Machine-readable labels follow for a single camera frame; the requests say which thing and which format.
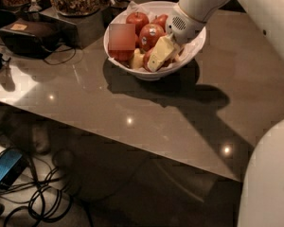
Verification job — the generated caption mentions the white paper liner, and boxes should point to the white paper liner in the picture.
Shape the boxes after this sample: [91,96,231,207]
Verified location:
[107,0,206,74]

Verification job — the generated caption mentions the black floor cables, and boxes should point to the black floor cables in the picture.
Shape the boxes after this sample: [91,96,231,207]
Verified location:
[0,148,96,227]

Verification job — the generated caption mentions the black VR headset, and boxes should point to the black VR headset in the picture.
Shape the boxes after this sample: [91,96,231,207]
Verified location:
[0,19,61,59]

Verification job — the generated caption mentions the dark square pedestal block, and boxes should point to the dark square pedestal block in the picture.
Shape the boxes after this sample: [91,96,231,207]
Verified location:
[40,8,105,49]

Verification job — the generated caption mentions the metal scoop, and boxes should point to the metal scoop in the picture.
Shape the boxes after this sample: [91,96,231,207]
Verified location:
[28,0,42,12]

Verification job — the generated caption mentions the white bowl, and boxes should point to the white bowl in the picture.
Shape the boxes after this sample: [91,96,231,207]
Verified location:
[103,0,207,81]

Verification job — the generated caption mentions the blue electronic box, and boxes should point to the blue electronic box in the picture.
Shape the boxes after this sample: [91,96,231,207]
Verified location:
[0,150,26,189]

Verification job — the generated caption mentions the black headset cable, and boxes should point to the black headset cable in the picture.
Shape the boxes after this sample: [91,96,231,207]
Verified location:
[42,44,78,66]

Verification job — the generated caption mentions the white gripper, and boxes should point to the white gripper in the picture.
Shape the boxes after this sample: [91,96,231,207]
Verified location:
[147,3,205,72]

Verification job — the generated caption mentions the yellow green apple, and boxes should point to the yellow green apple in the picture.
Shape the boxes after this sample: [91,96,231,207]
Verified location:
[129,48,144,70]

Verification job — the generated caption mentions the red apple center with sticker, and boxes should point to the red apple center with sticker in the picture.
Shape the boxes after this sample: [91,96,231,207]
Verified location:
[139,24,165,51]

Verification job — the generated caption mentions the dark container with scoop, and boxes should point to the dark container with scoop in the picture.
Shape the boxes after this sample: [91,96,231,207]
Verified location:
[99,0,130,26]

